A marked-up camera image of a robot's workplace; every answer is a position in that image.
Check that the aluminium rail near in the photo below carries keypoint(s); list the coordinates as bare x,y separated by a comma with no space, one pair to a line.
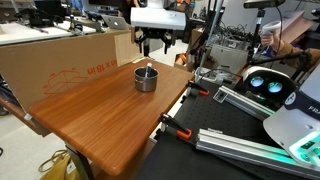
252,152

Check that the orange black clamp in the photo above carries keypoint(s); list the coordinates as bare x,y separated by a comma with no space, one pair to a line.
194,85
168,121

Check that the orange black clamp far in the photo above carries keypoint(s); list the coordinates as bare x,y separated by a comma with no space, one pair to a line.
194,85

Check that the orange black clamp near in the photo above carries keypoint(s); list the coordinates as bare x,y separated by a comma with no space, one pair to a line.
168,121

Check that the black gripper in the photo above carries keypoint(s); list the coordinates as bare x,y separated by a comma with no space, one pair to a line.
167,36

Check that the silver laptop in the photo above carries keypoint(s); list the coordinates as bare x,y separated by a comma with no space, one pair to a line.
115,23

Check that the white VR headset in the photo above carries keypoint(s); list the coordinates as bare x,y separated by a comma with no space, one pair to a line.
267,87

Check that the aluminium rail far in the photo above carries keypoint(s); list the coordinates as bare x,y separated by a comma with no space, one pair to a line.
245,104

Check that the black perforated breadboard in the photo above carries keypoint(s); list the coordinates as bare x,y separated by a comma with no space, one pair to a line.
174,158

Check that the yellow bag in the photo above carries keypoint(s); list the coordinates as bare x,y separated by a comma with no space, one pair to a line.
59,167

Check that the black camera on stand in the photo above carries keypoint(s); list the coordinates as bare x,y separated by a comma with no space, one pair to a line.
261,4

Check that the white VR controller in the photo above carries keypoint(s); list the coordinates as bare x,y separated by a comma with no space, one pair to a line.
269,28

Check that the black marker pen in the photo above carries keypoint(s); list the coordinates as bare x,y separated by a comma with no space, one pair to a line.
148,69

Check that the aluminium rail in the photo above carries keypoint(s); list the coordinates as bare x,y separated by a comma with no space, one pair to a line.
245,104
252,152

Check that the silver metal cup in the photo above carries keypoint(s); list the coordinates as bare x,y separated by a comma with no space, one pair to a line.
145,83

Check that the large cardboard box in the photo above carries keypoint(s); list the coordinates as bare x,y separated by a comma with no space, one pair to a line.
37,70

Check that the operator hand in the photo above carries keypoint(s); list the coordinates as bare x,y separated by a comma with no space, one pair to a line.
268,40

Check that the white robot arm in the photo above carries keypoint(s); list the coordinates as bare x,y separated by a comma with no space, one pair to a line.
157,22

